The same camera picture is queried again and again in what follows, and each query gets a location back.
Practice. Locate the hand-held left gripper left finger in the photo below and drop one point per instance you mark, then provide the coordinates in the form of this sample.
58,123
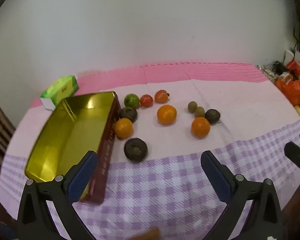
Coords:
82,177

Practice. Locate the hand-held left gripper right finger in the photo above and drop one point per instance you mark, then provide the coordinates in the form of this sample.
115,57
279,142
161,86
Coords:
215,177

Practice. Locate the gold and red tin box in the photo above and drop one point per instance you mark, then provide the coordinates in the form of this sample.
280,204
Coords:
72,135

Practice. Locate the orange mandarin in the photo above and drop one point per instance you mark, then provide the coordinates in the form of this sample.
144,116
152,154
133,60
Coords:
200,127
167,114
124,128

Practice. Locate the green tomato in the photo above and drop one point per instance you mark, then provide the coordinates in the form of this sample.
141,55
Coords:
131,100

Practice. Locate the orange-red tomato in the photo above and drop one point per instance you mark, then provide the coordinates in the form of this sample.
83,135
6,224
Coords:
161,96

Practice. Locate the red tomato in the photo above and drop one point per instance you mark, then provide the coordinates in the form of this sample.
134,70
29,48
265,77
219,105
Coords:
146,100

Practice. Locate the yellow round fruit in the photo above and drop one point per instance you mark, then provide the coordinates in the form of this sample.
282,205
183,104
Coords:
298,110

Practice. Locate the orange plastic bag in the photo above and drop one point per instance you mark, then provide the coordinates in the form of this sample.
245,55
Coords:
295,90

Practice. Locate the pink and purple checked tablecloth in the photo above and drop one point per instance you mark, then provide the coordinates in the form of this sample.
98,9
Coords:
165,180

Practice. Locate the red packet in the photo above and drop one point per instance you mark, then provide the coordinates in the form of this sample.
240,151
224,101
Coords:
293,66

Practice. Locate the orange-brown blurred object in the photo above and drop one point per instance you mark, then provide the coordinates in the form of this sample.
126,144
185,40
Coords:
146,233

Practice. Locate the green tissue pack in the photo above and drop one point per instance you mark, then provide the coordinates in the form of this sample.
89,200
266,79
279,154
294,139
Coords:
61,87

